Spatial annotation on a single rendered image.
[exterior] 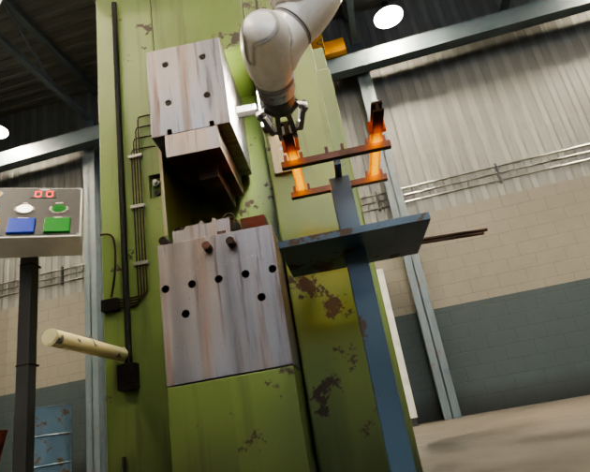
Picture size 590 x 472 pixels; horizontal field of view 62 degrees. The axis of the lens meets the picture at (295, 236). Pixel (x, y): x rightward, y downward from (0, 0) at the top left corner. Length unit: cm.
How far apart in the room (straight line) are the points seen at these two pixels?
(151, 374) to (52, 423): 436
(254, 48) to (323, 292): 95
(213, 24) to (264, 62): 135
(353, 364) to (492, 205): 661
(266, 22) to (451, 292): 684
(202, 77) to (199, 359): 106
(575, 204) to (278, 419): 729
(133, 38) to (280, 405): 169
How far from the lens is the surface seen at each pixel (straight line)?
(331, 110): 251
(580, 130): 892
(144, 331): 181
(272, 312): 149
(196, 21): 238
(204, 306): 154
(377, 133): 139
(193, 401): 151
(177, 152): 184
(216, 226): 167
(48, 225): 170
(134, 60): 235
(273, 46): 99
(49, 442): 608
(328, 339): 166
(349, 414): 164
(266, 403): 146
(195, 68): 203
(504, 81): 918
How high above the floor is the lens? 32
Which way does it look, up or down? 20 degrees up
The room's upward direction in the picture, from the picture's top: 10 degrees counter-clockwise
